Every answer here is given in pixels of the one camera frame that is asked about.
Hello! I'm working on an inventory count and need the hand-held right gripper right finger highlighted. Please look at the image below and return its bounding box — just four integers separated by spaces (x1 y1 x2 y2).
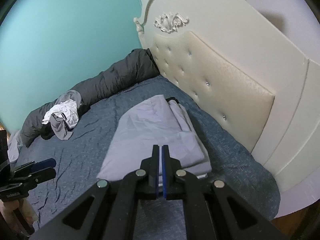
161 144 288 240

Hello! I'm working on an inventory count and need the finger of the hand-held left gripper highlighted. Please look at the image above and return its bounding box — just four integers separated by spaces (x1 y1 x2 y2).
25 168 57 188
15 158 57 178

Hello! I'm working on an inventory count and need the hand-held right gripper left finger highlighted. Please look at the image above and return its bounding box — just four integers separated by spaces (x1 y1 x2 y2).
30 144 160 240

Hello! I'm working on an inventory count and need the grey jacket with black trim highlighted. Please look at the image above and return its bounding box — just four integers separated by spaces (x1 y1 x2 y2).
96 94 212 182

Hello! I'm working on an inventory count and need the black and white clothes pile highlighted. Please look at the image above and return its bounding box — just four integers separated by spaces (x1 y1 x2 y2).
42 99 80 128

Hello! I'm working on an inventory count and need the person's left hand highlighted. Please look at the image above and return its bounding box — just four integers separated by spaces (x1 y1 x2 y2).
4 197 38 232

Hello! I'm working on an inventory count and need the light grey blanket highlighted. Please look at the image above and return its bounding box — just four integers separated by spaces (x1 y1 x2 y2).
7 130 25 161

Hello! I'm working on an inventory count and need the grey ribbed knit garment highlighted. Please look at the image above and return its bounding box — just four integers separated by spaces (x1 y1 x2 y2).
50 115 74 140

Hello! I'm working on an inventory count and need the dark grey rolled duvet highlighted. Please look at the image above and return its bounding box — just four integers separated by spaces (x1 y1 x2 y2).
20 48 160 147

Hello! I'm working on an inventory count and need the cream tufted headboard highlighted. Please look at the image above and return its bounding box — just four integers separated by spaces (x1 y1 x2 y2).
134 0 320 195

